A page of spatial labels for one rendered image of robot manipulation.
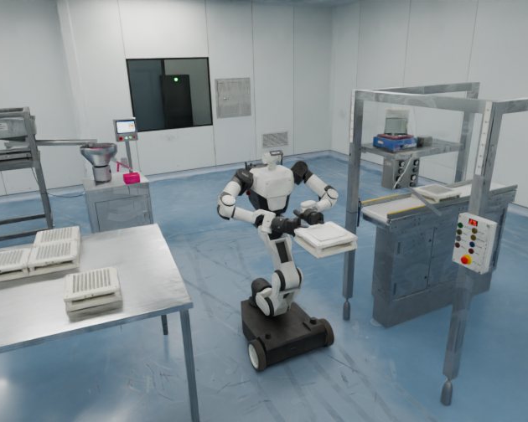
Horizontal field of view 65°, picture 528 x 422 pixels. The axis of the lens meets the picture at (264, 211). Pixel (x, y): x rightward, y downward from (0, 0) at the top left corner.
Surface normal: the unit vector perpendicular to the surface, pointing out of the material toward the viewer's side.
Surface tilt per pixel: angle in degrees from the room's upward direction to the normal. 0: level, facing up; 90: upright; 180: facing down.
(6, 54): 90
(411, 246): 90
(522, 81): 90
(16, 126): 91
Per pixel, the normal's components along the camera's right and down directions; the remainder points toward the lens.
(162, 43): 0.46, 0.29
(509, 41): -0.89, 0.18
